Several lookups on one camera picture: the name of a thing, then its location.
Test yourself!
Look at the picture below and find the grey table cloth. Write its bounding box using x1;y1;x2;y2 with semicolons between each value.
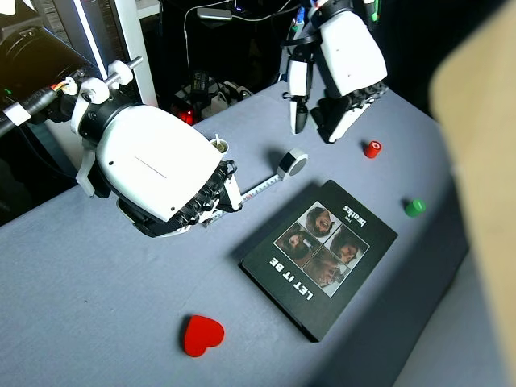
0;80;472;387

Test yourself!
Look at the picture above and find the black power adapter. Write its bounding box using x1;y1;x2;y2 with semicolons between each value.
191;70;210;96

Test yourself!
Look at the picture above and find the thin white cable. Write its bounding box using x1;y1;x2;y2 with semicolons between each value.
183;0;239;81

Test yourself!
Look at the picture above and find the white round tape measure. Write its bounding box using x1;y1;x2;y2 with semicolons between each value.
240;148;310;202

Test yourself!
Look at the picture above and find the red heart block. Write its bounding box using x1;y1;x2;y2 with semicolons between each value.
180;314;226;359

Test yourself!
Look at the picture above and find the grey flat device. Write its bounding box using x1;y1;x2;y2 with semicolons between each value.
196;7;234;21

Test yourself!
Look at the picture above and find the white cable with blue connector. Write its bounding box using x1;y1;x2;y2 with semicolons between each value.
290;6;308;40

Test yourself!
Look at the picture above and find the green cylinder block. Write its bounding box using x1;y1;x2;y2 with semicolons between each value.
404;198;427;218

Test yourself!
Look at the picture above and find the computer tower case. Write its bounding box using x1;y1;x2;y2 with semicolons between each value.
40;0;158;110

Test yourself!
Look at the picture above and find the small beige cup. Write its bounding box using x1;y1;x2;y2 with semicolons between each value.
207;135;231;156

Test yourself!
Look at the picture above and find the white power strip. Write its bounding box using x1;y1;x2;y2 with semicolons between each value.
173;80;255;122

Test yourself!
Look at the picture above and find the black Let It Be album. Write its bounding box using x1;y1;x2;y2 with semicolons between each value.
239;179;399;343

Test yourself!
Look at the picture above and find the beige blurred panel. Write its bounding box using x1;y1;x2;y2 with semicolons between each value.
429;0;516;387

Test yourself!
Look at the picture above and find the red cylinder block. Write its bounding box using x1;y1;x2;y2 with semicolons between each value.
363;139;383;160

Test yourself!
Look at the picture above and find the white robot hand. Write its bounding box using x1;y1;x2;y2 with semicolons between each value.
95;103;243;239
281;7;390;145

